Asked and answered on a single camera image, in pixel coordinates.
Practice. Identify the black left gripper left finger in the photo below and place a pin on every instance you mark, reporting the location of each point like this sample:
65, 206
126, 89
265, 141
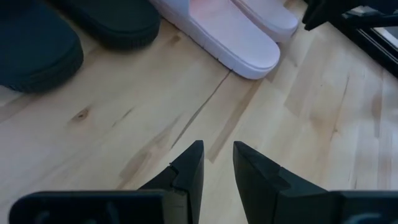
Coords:
183, 186

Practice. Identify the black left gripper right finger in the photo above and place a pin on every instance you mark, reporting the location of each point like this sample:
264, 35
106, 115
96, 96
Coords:
264, 193

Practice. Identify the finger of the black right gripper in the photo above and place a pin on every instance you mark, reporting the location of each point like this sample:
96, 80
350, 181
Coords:
320, 12

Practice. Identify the pink slide sandal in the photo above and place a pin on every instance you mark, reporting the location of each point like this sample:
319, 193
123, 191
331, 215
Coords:
273, 18
230, 40

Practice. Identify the black slide sandal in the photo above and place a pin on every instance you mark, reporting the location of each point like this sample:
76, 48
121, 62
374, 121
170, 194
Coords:
34, 49
121, 25

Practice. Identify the black aluminium table frame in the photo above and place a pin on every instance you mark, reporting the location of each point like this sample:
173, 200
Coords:
370, 49

